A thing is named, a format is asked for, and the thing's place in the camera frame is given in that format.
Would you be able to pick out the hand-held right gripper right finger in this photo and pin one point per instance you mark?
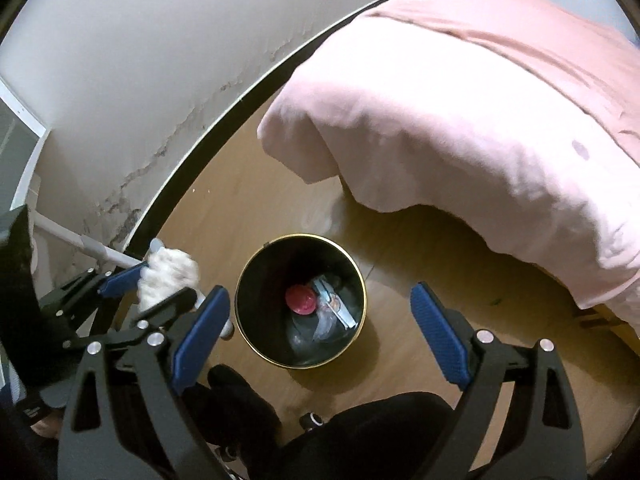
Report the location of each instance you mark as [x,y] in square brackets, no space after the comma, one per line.
[440,340]

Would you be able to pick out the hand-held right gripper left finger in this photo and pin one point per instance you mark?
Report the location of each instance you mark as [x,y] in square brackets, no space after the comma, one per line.
[200,340]

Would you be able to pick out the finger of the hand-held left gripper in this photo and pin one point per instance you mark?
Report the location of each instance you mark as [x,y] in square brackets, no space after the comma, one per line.
[170,305]
[120,280]

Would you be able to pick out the white tissue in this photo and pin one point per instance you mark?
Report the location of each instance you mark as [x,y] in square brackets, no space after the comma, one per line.
[167,272]

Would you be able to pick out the black bin with gold rim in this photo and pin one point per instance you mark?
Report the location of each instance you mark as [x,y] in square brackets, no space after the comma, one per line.
[250,305]

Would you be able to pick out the person's left hand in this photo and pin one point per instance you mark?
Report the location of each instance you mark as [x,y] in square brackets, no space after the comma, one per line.
[45,427]

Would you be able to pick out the white pole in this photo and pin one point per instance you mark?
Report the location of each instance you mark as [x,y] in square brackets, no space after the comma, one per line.
[95,246]

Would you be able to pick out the red round lid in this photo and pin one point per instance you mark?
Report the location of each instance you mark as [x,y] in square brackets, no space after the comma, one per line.
[300,300]

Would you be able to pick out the printed snack packet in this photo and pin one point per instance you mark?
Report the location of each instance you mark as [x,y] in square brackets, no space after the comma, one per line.
[336,306]

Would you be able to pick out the clear plastic wrapper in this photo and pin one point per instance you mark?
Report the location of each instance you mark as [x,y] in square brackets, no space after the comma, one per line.
[317,337]

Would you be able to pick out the person's black pants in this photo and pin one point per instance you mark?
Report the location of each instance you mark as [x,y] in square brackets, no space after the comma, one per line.
[360,435]

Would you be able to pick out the pink blanket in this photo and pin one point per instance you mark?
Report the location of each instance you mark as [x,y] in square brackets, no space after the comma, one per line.
[450,110]

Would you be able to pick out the white door frame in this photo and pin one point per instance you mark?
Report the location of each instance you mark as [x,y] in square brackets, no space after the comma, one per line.
[25,110]

